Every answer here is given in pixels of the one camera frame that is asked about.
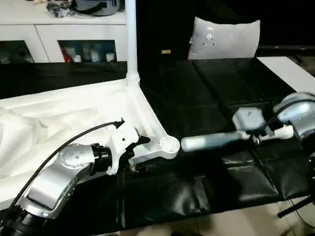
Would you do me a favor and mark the white plastic table leg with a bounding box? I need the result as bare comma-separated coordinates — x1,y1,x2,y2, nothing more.
125,0,141,88
181,125,295,153

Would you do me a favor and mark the grey cushion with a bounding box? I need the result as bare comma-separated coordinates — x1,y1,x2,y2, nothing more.
189,17,261,60

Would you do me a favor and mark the white board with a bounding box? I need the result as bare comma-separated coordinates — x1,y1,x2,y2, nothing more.
257,56,315,94

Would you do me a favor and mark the white cabinet with glass doors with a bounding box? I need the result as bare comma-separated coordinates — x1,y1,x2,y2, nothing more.
0,10,128,64

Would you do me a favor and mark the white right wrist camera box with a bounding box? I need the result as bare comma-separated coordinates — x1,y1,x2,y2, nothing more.
232,107,266,132

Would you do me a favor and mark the white plastic table top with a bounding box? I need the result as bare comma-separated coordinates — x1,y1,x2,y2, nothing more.
0,79,181,209

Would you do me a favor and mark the black work mat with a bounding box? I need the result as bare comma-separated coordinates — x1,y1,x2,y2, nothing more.
0,57,315,232

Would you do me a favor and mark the dark gear on cabinet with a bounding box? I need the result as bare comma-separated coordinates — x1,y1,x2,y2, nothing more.
47,0,124,18

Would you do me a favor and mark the black metal bench leg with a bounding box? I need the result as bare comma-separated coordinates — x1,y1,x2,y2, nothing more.
277,197,315,218

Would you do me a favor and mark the black cabinet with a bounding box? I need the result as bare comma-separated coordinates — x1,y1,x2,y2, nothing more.
135,0,197,74

